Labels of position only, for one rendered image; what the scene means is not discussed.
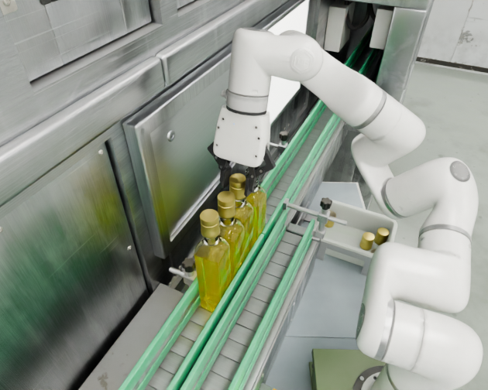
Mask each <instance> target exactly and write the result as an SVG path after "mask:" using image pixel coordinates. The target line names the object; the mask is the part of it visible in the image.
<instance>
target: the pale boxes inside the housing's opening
mask: <svg viewBox="0 0 488 390"><path fill-rule="evenodd" d="M355 3H356V2H354V1H349V5H345V0H336V1H335V2H334V3H332V4H331V5H330V6H329V11H328V22H327V28H326V34H325V44H324V50H328V51H333V52H339V51H340V49H341V48H342V47H343V46H344V45H345V43H346V42H347V41H348V39H349V34H350V30H351V29H349V27H348V26H347V24H346V16H347V12H348V10H349V19H350V22H351V24H352V17H353V13H354V8H355ZM394 7H395V6H389V5H380V7H379V8H378V9H377V12H376V19H375V22H374V27H373V33H372V37H371V40H370V45H369V47H372V48H377V49H382V50H384V47H385V44H386V40H387V34H388V31H389V28H390V22H391V19H392V15H393V10H394Z"/></svg>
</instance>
